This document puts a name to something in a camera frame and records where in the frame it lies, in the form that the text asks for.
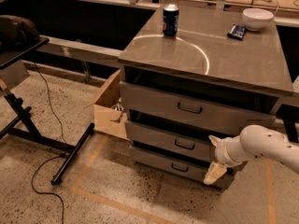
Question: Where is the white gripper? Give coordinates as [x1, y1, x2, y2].
[204, 135, 246, 185]

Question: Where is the dark bag on stand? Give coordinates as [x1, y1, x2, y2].
[0, 15, 39, 52]

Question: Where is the black floor cable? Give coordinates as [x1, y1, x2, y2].
[31, 63, 67, 224]

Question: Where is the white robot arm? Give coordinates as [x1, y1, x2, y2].
[204, 125, 299, 185]

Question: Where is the grey drawer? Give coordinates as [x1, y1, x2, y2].
[125, 121, 215, 162]
[129, 145, 235, 190]
[120, 81, 275, 135]

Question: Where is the grey bottom drawer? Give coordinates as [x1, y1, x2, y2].
[129, 145, 235, 190]

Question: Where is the blue soda can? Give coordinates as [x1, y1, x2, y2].
[163, 4, 179, 36]

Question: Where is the grey drawer cabinet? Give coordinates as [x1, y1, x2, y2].
[119, 7, 293, 189]

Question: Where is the dark blue snack packet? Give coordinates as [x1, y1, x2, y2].
[227, 24, 247, 40]

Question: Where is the black metal stand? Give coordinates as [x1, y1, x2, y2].
[0, 37, 94, 185]

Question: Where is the cardboard box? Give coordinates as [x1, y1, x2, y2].
[87, 70, 127, 140]

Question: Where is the grey top drawer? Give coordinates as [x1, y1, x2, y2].
[120, 81, 275, 135]

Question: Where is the white bowl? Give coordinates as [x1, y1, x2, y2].
[242, 8, 274, 31]

